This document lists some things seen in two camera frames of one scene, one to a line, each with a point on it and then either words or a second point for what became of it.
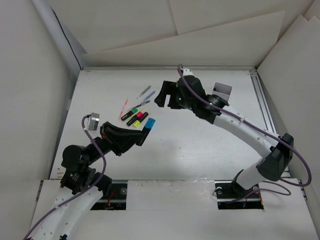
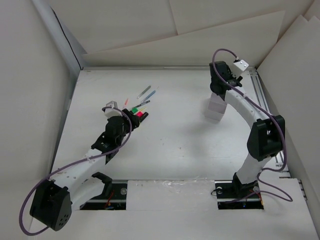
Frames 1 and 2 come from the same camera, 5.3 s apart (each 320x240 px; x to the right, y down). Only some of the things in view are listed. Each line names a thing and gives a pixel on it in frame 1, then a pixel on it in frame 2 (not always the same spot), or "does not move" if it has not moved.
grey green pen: (144, 91) does not move
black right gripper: (170, 88) -> (239, 78)
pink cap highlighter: (139, 114) does not move
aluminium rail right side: (264, 109) does not move
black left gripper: (119, 139) -> (133, 119)
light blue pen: (151, 94) does not move
